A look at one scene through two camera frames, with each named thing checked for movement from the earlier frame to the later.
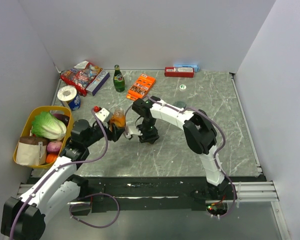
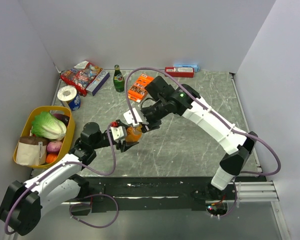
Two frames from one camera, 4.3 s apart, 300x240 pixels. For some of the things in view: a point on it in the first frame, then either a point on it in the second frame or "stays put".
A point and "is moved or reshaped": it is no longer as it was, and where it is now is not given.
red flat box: x=179 y=72 stays put
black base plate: x=128 y=193 stays put
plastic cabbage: x=46 y=125 stays put
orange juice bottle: x=118 y=119 is moved or reshaped
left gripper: x=113 y=135 -> x=125 y=145
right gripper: x=145 y=137 -> x=148 y=125
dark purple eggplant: x=64 y=118 stays put
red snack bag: x=81 y=76 stays put
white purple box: x=98 y=82 stays put
